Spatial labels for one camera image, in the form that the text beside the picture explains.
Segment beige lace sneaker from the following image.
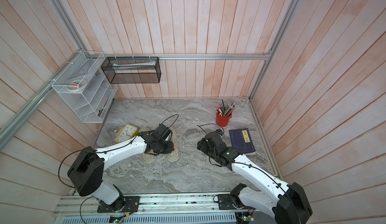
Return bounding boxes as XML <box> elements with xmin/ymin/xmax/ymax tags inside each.
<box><xmin>138</xmin><ymin>126</ymin><xmax>157</xmax><ymax>164</ymax></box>
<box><xmin>167</xmin><ymin>126</ymin><xmax>180</xmax><ymax>162</ymax></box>

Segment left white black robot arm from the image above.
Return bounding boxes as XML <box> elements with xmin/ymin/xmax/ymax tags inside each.
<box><xmin>67</xmin><ymin>123</ymin><xmax>177</xmax><ymax>212</ymax></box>

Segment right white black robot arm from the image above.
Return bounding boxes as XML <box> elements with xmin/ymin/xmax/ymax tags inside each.
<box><xmin>197</xmin><ymin>129</ymin><xmax>313</xmax><ymax>224</ymax></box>

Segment red pen cup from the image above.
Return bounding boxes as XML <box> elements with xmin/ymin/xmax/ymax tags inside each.
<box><xmin>216</xmin><ymin>112</ymin><xmax>232</xmax><ymax>127</ymax></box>

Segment dark blue book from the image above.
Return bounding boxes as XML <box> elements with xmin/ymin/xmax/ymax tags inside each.
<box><xmin>229</xmin><ymin>128</ymin><xmax>256</xmax><ymax>155</ymax></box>

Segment yellow alarm clock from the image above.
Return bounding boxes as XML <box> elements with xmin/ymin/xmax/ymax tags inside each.
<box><xmin>114</xmin><ymin>124</ymin><xmax>139</xmax><ymax>144</ymax></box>

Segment pens and pencils bunch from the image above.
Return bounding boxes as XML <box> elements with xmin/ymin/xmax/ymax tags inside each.
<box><xmin>216</xmin><ymin>99</ymin><xmax>236</xmax><ymax>117</ymax></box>

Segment tape roll in shelf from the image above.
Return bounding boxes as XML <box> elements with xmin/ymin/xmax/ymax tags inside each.
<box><xmin>65</xmin><ymin>79</ymin><xmax>87</xmax><ymax>92</ymax></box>

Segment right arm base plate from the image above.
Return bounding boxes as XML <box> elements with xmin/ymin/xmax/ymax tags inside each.
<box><xmin>214</xmin><ymin>194</ymin><xmax>255</xmax><ymax>212</ymax></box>

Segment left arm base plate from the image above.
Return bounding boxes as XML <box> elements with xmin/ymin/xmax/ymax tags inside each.
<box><xmin>97</xmin><ymin>196</ymin><xmax>140</xmax><ymax>214</ymax></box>

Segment black mesh wall basket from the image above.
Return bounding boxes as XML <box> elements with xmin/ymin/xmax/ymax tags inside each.
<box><xmin>101</xmin><ymin>56</ymin><xmax>161</xmax><ymax>84</ymax></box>

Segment white wire wall shelf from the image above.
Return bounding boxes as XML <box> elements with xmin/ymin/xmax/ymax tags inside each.
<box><xmin>52</xmin><ymin>51</ymin><xmax>118</xmax><ymax>123</ymax></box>

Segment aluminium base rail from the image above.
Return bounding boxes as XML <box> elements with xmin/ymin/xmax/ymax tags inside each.
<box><xmin>52</xmin><ymin>190</ymin><xmax>302</xmax><ymax>217</ymax></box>

